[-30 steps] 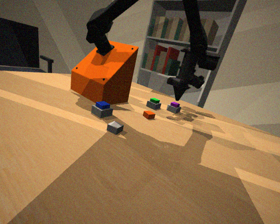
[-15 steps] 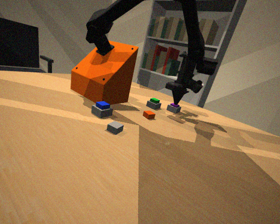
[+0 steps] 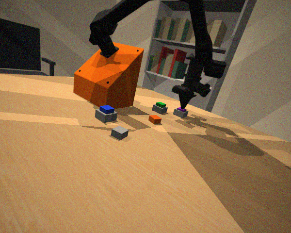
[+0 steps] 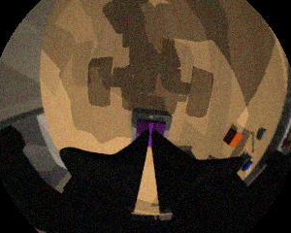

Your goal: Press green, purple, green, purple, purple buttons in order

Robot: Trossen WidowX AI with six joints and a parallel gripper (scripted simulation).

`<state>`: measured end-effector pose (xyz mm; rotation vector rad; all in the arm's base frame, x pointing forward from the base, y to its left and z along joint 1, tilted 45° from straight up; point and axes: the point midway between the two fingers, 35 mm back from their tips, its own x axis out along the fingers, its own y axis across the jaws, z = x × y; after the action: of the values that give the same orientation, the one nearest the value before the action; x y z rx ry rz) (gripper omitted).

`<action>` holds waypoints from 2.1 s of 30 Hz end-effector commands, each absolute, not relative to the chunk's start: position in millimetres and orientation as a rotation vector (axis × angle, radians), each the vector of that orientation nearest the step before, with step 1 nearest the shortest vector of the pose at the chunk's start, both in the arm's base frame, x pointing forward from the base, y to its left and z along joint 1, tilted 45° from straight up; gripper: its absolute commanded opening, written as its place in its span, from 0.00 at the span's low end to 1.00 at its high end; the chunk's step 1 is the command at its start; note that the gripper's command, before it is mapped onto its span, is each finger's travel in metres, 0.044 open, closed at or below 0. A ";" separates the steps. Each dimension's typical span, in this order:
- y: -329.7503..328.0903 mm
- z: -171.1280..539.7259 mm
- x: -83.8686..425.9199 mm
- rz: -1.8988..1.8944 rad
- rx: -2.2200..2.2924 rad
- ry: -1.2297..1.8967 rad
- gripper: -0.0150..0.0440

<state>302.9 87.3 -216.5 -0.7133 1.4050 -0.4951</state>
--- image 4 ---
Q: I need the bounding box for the orange block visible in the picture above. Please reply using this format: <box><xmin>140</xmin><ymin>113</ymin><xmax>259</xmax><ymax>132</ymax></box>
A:
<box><xmin>223</xmin><ymin>128</ymin><xmax>243</xmax><ymax>148</ymax></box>

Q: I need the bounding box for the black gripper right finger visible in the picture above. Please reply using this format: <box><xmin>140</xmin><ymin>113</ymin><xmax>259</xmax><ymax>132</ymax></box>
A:
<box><xmin>150</xmin><ymin>131</ymin><xmax>245</xmax><ymax>215</ymax></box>

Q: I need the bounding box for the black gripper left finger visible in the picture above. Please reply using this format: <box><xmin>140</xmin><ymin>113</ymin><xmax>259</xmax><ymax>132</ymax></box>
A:
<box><xmin>60</xmin><ymin>129</ymin><xmax>149</xmax><ymax>214</ymax></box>

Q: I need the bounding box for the purple button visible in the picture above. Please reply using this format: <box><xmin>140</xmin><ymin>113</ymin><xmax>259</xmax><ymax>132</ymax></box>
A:
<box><xmin>131</xmin><ymin>108</ymin><xmax>173</xmax><ymax>148</ymax></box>

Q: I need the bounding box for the green button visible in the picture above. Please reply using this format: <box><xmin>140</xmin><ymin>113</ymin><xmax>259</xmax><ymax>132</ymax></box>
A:
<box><xmin>185</xmin><ymin>150</ymin><xmax>196</xmax><ymax>158</ymax></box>

